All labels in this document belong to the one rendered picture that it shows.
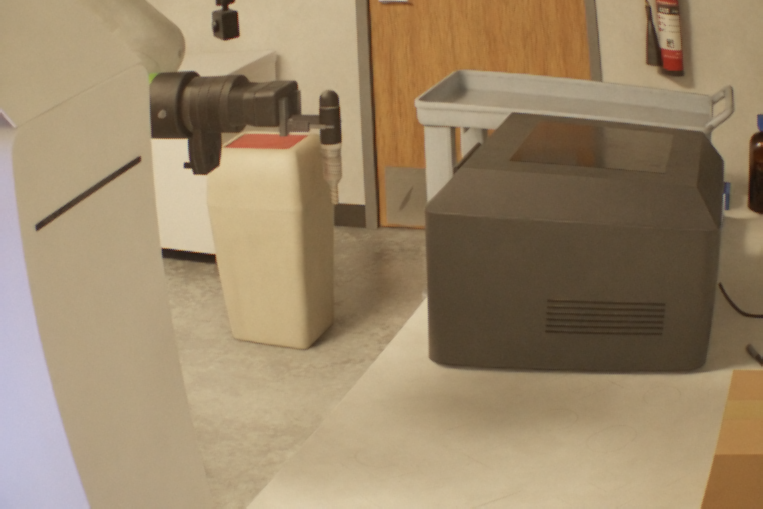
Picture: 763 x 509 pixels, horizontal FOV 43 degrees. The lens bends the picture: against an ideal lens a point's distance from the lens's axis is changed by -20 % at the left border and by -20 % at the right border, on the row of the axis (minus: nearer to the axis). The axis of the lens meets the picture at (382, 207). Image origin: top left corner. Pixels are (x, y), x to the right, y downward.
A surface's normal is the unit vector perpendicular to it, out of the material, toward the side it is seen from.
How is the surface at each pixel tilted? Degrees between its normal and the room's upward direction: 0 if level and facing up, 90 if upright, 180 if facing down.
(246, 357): 0
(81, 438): 90
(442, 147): 90
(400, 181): 90
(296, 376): 0
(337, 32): 90
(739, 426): 0
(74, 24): 40
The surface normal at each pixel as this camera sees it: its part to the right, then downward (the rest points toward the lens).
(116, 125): 0.94, 0.06
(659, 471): -0.04, -0.95
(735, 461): -0.37, 0.31
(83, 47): 0.57, -0.69
